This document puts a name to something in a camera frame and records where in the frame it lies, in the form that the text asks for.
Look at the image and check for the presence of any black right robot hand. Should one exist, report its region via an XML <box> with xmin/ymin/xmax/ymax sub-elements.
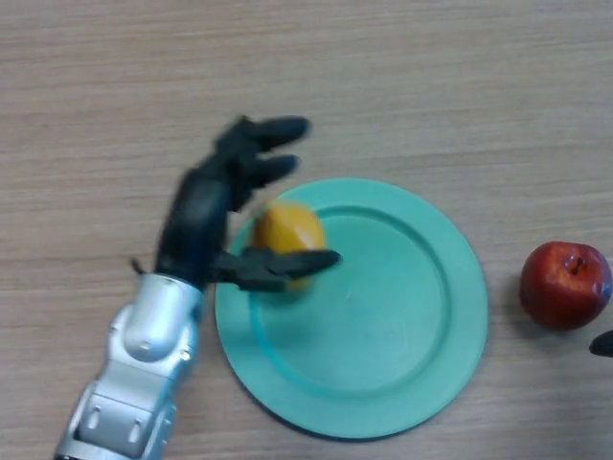
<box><xmin>589</xmin><ymin>329</ymin><xmax>613</xmax><ymax>357</ymax></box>

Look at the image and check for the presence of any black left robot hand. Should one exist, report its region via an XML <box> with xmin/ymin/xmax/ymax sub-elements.
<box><xmin>156</xmin><ymin>114</ymin><xmax>342</xmax><ymax>293</ymax></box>

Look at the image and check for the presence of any yellow pear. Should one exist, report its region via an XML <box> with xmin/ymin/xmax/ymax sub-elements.
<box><xmin>250</xmin><ymin>199</ymin><xmax>328</xmax><ymax>294</ymax></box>

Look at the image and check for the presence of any green round plate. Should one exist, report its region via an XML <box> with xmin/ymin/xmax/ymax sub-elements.
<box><xmin>215</xmin><ymin>177</ymin><xmax>489</xmax><ymax>440</ymax></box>

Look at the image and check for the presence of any red apple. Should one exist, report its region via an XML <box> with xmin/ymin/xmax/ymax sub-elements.
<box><xmin>519</xmin><ymin>241</ymin><xmax>613</xmax><ymax>332</ymax></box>

